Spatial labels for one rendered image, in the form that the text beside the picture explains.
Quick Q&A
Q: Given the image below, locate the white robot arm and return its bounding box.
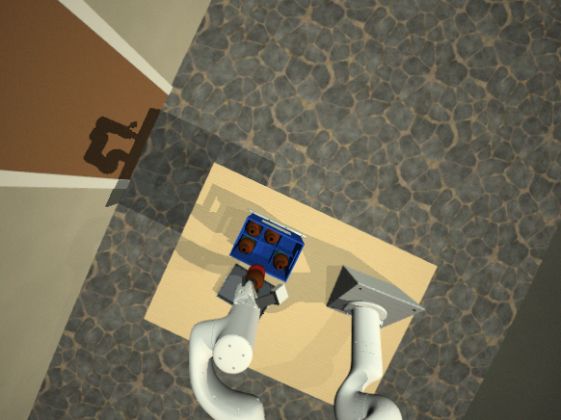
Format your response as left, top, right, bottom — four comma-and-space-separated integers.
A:
189, 284, 402, 420

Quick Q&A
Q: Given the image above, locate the dark blue crate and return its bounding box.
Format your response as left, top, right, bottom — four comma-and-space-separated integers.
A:
229, 213, 302, 279

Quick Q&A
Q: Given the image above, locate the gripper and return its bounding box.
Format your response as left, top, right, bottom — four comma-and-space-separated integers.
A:
233, 276, 259, 302

